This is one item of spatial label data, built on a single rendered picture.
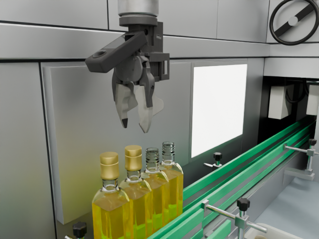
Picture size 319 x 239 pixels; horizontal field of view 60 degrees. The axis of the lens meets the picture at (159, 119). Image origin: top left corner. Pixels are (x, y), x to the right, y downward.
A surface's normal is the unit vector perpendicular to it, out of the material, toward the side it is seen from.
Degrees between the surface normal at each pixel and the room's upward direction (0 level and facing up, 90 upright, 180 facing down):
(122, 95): 90
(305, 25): 90
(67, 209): 90
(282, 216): 0
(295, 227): 0
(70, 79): 90
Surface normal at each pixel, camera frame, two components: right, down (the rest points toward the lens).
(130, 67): -0.65, 0.17
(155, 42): 0.76, 0.15
